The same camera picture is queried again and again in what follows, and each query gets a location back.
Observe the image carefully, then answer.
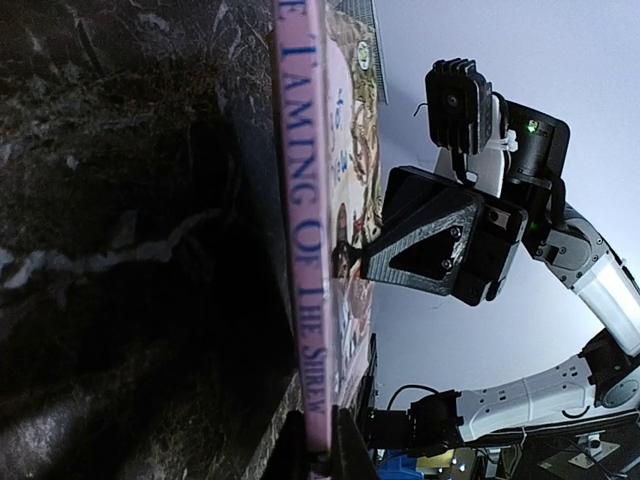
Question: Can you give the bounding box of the Taming of the Shrew book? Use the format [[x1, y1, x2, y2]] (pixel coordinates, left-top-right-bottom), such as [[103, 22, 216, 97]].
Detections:
[[273, 1, 382, 454]]

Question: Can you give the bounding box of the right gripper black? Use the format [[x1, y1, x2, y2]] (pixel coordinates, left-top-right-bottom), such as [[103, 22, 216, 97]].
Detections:
[[349, 167, 528, 306]]

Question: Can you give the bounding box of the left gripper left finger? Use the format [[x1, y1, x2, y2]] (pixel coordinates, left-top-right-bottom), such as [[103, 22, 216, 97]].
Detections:
[[242, 410, 331, 480]]

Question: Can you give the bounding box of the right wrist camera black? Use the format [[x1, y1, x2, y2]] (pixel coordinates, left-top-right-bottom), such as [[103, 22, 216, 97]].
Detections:
[[425, 58, 492, 155]]

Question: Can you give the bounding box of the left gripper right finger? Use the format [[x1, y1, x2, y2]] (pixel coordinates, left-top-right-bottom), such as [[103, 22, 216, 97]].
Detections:
[[331, 406, 379, 480]]

